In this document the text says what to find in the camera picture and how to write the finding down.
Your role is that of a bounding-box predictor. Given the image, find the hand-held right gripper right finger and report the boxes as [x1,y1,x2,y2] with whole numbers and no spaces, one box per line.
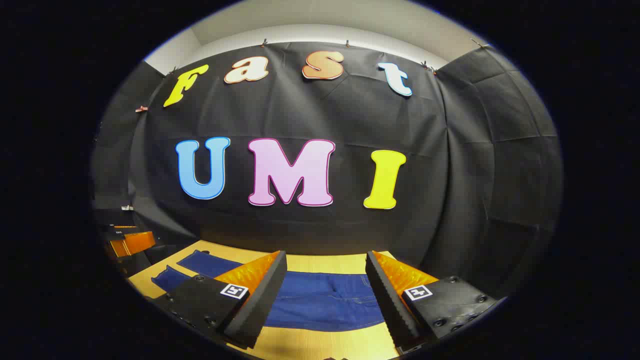
[364,250,499,355]

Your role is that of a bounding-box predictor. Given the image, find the blue denim jeans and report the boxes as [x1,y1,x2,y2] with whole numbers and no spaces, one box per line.
[151,250,386,333]

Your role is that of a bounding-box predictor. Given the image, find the black backdrop cloth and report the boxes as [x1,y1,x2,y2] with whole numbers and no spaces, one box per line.
[91,41,565,301]

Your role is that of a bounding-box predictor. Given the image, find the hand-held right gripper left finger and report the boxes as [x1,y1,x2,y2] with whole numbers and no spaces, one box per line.
[149,250,289,350]

